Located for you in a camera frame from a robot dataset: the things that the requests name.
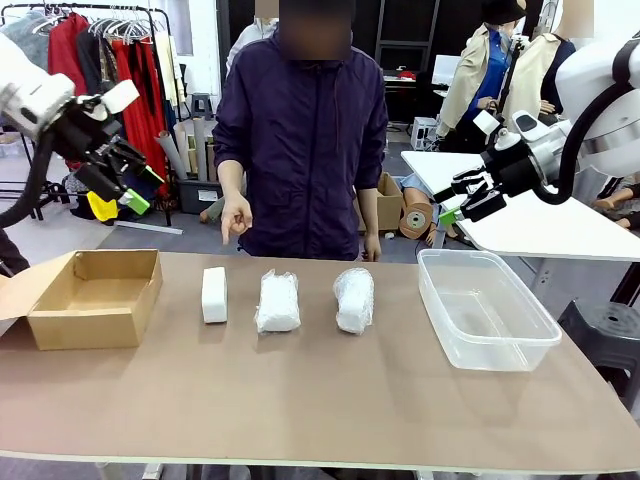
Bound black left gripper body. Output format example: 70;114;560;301
52;97;124;166

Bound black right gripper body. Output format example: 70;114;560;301
482;144;539;196

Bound unwrapped white clock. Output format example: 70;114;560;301
201;266;229;325

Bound bubble-wrapped white clock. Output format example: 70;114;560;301
332;267;375;335

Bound film-wrapped white clock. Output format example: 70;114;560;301
253;268;303;335

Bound person's right forearm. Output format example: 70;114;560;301
213;144;249;201

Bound person's left forearm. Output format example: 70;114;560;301
354;149;387;236

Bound person's left hand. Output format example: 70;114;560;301
363;232;384;263

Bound person's right hand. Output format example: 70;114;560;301
220;192;255;246

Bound yellow plastic item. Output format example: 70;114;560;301
87;192;120;222

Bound long red dress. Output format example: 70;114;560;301
112;38;169;187

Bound grey rolled tube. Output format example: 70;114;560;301
154;130;189;180

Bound white work table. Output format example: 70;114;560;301
401;149;640;262

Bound tan mannequin torso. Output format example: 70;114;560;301
398;174;442;242

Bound grey metal bar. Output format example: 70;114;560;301
114;221;185;236

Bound white computer case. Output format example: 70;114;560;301
410;116;441;151

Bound brown cardboard tube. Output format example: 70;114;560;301
192;117;210;182

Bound black storage bin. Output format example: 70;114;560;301
177;177;225;215

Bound black hanging garment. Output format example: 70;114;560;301
77;29;119;97

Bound short red garment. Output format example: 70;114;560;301
48;13;92;96

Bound small open cardboard box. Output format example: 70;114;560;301
355;172;405;234

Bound grey step stool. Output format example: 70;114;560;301
191;92;215;121

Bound cream hanging garment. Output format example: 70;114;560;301
152;32;182;109

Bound mannequin with beige coat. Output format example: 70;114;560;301
437;0;526;140

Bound grey furry garment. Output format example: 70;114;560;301
0;12;51;71

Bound loose mannequin limbs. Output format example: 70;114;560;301
593;177;640;231

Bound mannequin with cream coat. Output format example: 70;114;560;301
509;0;596;124

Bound white desk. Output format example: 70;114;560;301
382;74;419;124

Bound clear plastic container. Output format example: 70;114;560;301
417;248;563;373

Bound open brown cardboard box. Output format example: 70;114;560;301
0;248;165;351

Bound black metal shelf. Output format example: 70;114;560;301
374;0;441;69

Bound person in white shirt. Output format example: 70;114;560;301
225;13;280;77

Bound person in purple jacket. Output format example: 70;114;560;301
212;0;389;262

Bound black plastic stool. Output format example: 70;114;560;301
557;298;640;397

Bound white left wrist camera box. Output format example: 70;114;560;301
99;78;140;121

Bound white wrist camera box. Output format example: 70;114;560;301
472;109;502;135
99;78;140;121

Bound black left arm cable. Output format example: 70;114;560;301
0;130;56;229

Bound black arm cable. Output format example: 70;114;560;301
529;37;640;206
0;130;56;229

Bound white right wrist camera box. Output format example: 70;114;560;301
472;109;502;135

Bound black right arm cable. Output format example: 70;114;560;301
529;37;640;206

